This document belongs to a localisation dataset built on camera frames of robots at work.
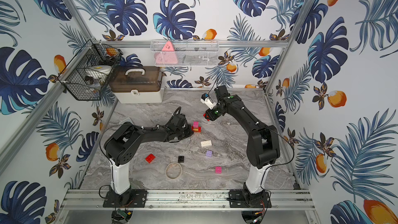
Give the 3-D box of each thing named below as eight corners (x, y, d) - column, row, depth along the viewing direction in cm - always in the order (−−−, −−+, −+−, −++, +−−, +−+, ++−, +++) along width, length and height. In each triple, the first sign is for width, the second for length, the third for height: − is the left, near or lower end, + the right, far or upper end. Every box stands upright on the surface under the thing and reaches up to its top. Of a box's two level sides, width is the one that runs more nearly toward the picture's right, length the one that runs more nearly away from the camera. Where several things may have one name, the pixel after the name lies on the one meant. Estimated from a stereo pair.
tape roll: (164, 178, 83) (164, 177, 81) (166, 163, 88) (166, 162, 86) (181, 178, 83) (181, 177, 81) (182, 163, 88) (182, 162, 86)
